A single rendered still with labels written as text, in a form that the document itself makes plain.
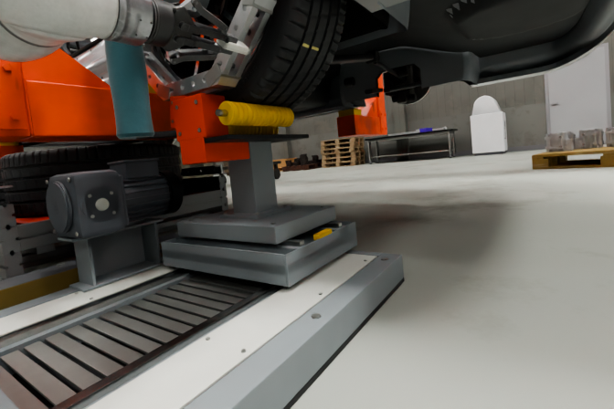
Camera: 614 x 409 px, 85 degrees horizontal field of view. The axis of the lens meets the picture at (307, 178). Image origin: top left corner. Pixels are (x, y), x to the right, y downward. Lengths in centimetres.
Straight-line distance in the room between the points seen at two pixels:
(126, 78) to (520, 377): 101
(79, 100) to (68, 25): 72
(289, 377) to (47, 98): 101
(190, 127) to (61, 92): 48
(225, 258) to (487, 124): 834
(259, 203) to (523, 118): 909
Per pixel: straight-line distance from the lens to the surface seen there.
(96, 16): 58
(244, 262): 89
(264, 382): 56
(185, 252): 106
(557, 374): 74
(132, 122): 94
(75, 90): 129
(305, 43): 89
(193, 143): 91
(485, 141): 896
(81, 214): 103
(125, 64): 97
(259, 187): 101
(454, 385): 67
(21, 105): 122
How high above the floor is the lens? 39
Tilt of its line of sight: 4 degrees down
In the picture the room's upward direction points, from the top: 6 degrees counter-clockwise
